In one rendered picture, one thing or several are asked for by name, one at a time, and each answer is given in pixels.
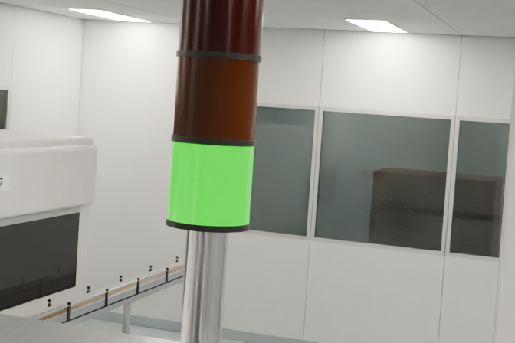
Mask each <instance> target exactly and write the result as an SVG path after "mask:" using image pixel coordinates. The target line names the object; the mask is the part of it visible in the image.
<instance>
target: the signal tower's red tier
mask: <svg viewBox="0 0 515 343"><path fill-rule="evenodd" d="M263 11H264V0H182V2H181V15H180V27H179V50H198V51H224V52H233V53H242V54H255V55H260V56H261V35H262V23H263Z"/></svg>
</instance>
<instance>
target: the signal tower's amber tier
mask: <svg viewBox="0 0 515 343"><path fill-rule="evenodd" d="M259 69H260V62H258V61H252V60H239V59H230V58H219V57H190V56H178V63H177V76H176V89H175V112H174V125H173V135H174V136H185V137H193V138H203V139H226V140H254V138H255V126H256V115H257V103H258V81H259Z"/></svg>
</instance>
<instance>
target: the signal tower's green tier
mask: <svg viewBox="0 0 515 343"><path fill-rule="evenodd" d="M253 161H254V146H253V147H239V146H221V145H199V144H190V143H183V142H172V161H171V174H170V186H169V211H168V219H169V220H171V221H175V222H179V223H184V224H195V225H204V226H220V227H230V226H242V225H246V224H249V217H250V206H251V184H252V172H253Z"/></svg>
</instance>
